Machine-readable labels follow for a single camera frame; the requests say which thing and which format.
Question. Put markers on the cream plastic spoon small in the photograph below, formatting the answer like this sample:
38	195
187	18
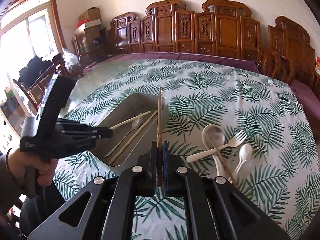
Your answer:
245	154

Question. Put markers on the palm leaf tablecloth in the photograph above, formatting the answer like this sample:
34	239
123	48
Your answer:
277	165

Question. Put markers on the cream plastic fork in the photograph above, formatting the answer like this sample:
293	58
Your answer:
234	142

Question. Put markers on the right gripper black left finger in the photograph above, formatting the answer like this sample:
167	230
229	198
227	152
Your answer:
147	179

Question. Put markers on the cream plastic spoon large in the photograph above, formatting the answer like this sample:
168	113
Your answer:
213	136

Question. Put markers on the stacked cardboard boxes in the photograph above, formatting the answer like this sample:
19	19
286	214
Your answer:
88	27

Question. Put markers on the carved wooden armchair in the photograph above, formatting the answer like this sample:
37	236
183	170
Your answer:
290	55

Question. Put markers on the window with wooden frame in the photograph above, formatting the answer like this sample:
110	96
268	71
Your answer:
29	28

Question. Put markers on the light bamboo chopstick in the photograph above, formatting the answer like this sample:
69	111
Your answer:
129	120
113	159

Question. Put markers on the white plastic bag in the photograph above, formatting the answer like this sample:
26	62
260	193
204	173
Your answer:
72	63

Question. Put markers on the purple seat cushion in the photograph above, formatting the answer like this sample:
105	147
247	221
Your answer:
306	98

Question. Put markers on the person's left hand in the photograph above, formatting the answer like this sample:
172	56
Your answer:
18	162

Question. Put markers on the red paper box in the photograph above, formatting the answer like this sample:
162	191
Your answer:
318	64

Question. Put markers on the dark brown wooden chopstick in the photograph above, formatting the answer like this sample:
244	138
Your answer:
159	141

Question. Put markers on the metal spoon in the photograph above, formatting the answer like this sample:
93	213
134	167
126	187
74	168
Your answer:
135	125

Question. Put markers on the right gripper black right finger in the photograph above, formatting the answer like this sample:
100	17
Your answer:
173	182

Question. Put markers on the carved wooden bench back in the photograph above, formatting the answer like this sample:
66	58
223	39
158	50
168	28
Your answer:
224	28

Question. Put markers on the grey metal tray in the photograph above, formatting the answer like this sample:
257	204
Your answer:
133	105

